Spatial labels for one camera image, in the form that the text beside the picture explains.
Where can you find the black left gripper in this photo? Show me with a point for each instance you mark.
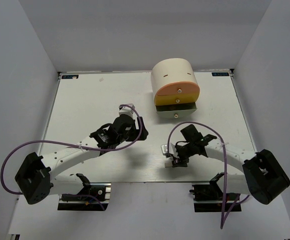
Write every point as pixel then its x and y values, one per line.
pixel 136 131

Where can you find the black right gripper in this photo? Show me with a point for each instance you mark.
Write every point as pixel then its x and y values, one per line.
pixel 179 161

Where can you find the yellow drawer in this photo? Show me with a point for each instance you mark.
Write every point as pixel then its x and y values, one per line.
pixel 174 99

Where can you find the grey bottom drawer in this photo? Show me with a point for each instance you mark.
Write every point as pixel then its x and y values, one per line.
pixel 175 111

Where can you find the grey white eraser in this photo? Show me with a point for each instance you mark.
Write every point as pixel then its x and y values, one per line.
pixel 168 165

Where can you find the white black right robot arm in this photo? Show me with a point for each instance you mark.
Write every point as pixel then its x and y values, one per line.
pixel 257 174

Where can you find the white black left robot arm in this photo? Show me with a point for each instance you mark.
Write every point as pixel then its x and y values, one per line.
pixel 40 175

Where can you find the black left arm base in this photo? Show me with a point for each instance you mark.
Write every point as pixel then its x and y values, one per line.
pixel 92 198

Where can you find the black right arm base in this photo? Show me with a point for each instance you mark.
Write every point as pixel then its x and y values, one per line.
pixel 206 199

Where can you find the cream round drawer cabinet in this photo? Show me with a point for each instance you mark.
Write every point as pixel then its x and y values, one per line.
pixel 169 71

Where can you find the blue left corner label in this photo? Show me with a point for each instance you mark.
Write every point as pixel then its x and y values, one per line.
pixel 71 76

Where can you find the blue corner label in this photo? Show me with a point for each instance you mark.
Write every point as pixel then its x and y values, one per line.
pixel 71 76
pixel 220 74

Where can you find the blue right corner label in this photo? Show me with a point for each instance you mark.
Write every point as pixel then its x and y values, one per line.
pixel 220 74

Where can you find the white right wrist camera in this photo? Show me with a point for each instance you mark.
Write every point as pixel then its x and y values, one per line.
pixel 166 149

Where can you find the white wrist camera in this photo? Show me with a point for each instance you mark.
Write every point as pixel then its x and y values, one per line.
pixel 127 109
pixel 166 149

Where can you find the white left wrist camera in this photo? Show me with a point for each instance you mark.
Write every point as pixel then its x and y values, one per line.
pixel 127 109

